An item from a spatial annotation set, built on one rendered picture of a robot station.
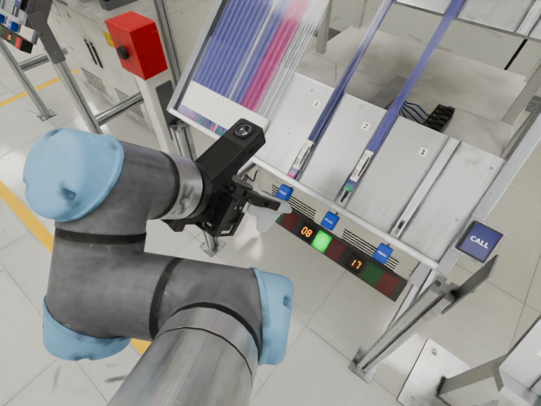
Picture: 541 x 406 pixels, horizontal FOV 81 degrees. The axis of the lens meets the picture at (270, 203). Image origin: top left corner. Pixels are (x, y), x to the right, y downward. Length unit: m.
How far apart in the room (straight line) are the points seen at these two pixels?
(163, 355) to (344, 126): 0.52
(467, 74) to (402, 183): 0.79
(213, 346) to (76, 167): 0.16
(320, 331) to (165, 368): 1.08
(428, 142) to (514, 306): 1.06
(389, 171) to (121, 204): 0.45
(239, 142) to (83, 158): 0.21
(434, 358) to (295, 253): 0.62
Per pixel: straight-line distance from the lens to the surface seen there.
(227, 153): 0.42
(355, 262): 0.62
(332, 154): 0.63
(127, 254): 0.31
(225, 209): 0.43
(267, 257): 1.36
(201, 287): 0.26
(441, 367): 1.34
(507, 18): 0.69
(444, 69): 1.33
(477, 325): 1.46
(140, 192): 0.30
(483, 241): 0.56
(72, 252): 0.31
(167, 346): 0.21
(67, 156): 0.28
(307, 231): 0.64
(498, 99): 1.25
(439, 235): 0.60
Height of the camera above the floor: 1.19
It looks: 52 degrees down
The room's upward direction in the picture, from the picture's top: straight up
